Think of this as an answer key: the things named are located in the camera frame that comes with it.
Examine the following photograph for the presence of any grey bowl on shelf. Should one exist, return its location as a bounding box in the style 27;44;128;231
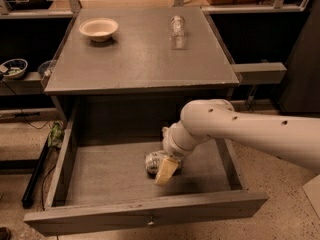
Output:
37;60;56;77

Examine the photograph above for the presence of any grey side shelf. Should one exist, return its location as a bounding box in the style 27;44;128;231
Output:
232;62;287;85
0;72;43;96

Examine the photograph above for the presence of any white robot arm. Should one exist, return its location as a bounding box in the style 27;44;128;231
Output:
155;99;320;186

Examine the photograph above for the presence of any black floor rail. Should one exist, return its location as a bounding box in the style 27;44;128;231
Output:
21;139;49;209

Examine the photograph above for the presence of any metal drawer knob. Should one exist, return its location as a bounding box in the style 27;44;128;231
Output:
147;215;156;227

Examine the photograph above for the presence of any blue patterned bowl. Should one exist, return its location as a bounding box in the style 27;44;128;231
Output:
0;58;28;79

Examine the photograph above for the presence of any black cable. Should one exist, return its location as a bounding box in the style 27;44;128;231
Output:
2;80;54;130

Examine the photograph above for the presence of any grey side shelf right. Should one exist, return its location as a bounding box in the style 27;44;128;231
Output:
232;62;287;85

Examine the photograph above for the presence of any grey cabinet counter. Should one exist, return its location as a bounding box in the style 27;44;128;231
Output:
45;7;239;96

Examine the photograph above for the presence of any clear plastic bottle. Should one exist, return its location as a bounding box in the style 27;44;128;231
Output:
170;15;186;49

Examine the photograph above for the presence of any grey side shelf left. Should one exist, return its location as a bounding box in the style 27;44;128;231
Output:
0;72;43;96

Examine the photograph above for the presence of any open grey top drawer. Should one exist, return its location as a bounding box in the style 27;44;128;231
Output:
24;96;268;236

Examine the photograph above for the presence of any green chip bag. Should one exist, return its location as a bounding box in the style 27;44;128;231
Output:
48;121;64;149

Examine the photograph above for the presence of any beige paper bowl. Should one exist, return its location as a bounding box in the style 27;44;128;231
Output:
79;18;119;42

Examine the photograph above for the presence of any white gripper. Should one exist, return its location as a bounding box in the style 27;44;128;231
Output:
155;123;194;186

